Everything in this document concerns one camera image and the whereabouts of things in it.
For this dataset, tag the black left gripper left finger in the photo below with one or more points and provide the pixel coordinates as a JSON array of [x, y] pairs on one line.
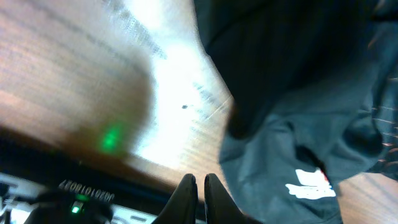
[[181, 207]]

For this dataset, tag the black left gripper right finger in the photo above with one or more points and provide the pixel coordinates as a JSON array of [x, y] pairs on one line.
[[220, 207]]

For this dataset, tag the black cycling jersey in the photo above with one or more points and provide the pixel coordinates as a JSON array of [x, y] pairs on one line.
[[314, 87]]

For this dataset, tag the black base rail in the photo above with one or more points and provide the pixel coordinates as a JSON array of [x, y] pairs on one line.
[[40, 184]]

